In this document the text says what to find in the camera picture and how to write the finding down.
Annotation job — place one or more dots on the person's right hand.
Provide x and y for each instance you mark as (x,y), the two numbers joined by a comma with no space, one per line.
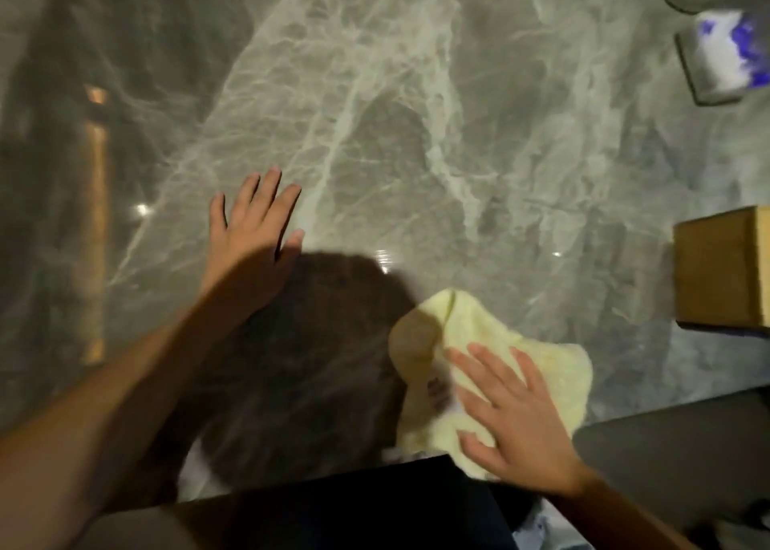
(523,429)

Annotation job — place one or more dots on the person's left hand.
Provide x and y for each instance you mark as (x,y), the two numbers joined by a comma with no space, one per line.
(249,255)

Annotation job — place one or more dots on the person's left thumb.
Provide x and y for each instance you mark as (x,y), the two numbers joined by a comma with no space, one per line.
(293,246)

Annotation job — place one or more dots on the person's left middle finger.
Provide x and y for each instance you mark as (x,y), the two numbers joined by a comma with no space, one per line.
(267,194)

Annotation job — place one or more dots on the person's right thumb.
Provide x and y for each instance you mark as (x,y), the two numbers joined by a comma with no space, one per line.
(478,453)

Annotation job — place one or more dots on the person's right middle finger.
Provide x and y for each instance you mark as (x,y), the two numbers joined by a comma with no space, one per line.
(493,366)

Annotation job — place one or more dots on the person's left little finger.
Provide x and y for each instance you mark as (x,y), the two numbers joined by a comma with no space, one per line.
(218,215)

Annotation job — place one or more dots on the pale yellow cleaning cloth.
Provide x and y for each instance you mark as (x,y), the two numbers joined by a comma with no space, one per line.
(541,375)

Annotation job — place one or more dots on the person's right forearm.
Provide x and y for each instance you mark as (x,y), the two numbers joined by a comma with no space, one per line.
(613,516)

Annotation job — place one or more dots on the person's left forearm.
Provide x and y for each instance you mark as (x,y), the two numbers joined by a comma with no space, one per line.
(102,411)

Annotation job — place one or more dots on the person's dark garment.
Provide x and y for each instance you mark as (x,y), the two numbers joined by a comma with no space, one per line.
(373,507)

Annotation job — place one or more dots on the wooden box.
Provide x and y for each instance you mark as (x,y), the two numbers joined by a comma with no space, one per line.
(719,267)

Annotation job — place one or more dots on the white and blue container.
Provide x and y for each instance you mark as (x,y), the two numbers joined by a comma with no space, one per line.
(722,56)

